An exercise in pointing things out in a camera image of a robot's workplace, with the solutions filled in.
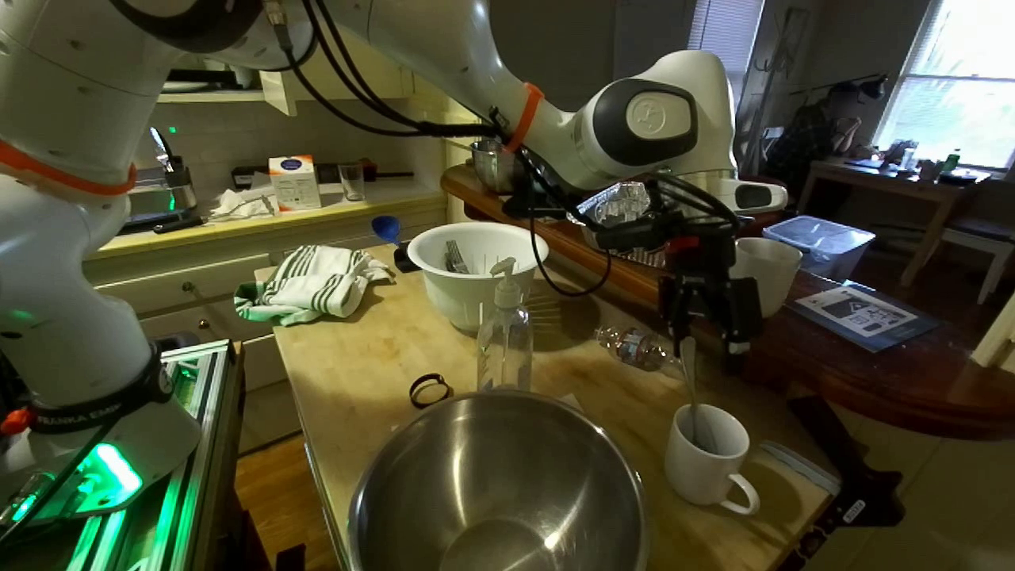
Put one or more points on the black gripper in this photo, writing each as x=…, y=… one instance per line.
x=703, y=275

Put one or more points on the small white mug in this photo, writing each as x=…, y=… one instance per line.
x=703, y=476

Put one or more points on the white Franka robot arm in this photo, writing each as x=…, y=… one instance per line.
x=75, y=295

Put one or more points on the crumpled clear plastic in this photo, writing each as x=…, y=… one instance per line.
x=634, y=347

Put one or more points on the clear plastic lidded container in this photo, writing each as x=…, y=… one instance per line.
x=819, y=240

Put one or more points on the blue printed booklet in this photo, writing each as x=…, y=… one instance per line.
x=857, y=316

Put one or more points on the dark wooden counter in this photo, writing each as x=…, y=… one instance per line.
x=900, y=386

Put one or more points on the dark figure by window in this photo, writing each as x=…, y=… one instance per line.
x=811, y=137

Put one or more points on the clear pump bottle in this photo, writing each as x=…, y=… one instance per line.
x=506, y=350

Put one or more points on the wooden desk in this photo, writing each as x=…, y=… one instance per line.
x=900, y=190

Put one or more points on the white ceramic bowl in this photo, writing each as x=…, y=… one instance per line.
x=477, y=302

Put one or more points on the wooden chair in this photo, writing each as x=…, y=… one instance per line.
x=985, y=227

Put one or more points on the narrow window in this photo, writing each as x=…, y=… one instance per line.
x=718, y=33

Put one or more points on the small black object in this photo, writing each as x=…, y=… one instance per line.
x=405, y=259

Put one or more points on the bright large window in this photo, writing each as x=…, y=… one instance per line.
x=953, y=85

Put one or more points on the steel mixing bowl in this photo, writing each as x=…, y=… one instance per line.
x=422, y=497

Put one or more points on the blue ball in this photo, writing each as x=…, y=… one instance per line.
x=386, y=227

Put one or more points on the white green striped towel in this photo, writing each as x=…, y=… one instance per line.
x=313, y=279

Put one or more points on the white box with orange print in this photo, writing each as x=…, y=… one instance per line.
x=293, y=186

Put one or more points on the white paper pile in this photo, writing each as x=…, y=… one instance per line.
x=247, y=202

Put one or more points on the cream cabinet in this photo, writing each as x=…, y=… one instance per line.
x=180, y=279

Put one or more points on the black metal desk device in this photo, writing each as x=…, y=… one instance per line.
x=159, y=202

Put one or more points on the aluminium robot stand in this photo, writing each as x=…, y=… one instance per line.
x=128, y=488

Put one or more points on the black clamp mount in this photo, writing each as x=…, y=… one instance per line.
x=860, y=488

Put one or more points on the cream wall shelf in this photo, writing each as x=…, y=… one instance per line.
x=278, y=98

